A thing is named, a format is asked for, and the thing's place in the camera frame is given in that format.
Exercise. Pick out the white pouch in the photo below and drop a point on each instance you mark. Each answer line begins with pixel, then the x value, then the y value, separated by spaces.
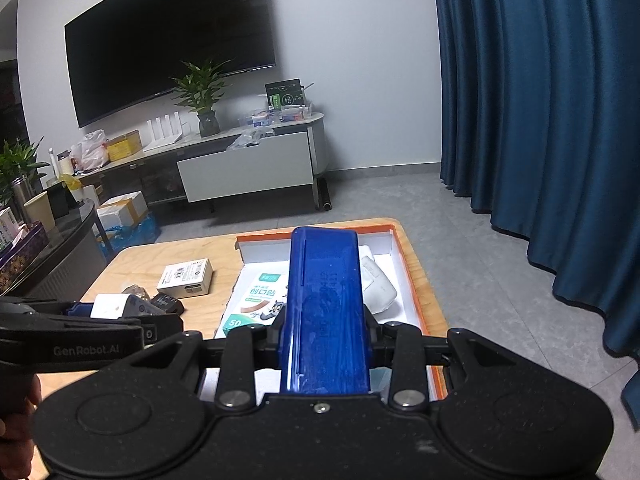
pixel 380 285

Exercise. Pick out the black round coffee table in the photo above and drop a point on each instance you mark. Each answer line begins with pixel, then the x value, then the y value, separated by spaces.
pixel 60 255

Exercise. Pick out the white plastic bag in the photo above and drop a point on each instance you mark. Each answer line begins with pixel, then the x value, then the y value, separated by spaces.
pixel 92 152

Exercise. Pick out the yellow box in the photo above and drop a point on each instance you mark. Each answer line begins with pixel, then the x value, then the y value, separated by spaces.
pixel 124 146

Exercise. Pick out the black wall television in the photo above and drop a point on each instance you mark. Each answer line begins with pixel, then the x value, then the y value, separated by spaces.
pixel 165 35

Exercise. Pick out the beige cup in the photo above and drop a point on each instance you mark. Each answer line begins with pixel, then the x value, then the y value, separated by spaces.
pixel 40 210

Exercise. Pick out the clear plastic bag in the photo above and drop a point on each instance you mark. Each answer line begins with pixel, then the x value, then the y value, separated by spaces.
pixel 250 139

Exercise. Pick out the potted plant dark pot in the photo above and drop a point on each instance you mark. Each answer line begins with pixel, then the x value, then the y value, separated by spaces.
pixel 202 95

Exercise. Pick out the small white box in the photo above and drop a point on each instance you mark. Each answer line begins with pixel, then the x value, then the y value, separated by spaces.
pixel 112 305

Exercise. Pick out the purple patterned box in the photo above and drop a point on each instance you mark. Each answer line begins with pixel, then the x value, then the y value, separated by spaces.
pixel 22 255

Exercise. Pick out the leafy green plant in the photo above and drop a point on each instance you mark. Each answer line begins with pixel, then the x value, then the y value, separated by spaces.
pixel 20 162

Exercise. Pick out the green black box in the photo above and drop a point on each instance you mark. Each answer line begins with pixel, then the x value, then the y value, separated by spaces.
pixel 285 94

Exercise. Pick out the white charger plug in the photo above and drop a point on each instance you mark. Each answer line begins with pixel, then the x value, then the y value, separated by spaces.
pixel 370 252

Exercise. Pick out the person's left hand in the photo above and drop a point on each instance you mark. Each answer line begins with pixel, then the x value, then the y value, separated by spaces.
pixel 17 425

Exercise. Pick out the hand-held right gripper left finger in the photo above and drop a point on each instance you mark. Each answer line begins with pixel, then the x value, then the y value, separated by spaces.
pixel 240 355

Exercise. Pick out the black power adapter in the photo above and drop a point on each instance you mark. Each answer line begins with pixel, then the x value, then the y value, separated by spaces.
pixel 166 304

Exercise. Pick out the white adapter box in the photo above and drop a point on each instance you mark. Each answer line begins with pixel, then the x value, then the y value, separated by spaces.
pixel 185 279

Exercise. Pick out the grey tv cabinet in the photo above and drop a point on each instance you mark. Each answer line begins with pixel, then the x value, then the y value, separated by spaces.
pixel 150 170

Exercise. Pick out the clear plastic storage boxes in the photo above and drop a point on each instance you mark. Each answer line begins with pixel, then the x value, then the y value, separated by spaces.
pixel 280 116

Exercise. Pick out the white carton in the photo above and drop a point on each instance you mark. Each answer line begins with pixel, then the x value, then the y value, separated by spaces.
pixel 7 227

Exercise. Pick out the blue curtain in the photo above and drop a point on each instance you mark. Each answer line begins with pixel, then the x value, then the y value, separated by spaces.
pixel 540 135

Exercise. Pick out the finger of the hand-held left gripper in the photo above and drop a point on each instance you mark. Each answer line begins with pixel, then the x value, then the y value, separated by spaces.
pixel 162 327
pixel 77 308

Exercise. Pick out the white router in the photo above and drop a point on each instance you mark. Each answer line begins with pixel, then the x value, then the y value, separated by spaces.
pixel 165 137

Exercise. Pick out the green white bandage box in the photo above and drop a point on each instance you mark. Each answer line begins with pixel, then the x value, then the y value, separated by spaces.
pixel 255 300

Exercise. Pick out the blue plastic box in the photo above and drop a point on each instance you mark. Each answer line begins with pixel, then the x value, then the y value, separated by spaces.
pixel 325 310

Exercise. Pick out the white cabinet drawer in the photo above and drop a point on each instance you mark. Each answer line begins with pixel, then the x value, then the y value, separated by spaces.
pixel 245 170

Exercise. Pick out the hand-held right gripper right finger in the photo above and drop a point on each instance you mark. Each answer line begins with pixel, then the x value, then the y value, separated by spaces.
pixel 407 360

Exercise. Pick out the metal thermos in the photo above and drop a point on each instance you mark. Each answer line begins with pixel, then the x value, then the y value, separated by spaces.
pixel 22 197

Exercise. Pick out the black roll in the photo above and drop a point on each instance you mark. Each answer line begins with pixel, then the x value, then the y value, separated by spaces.
pixel 325 192

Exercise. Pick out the clear bottle white cap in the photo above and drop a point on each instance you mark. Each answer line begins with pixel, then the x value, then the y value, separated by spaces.
pixel 136 291

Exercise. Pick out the orange white cardboard box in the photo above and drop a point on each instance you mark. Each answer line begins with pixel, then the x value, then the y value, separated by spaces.
pixel 400 280

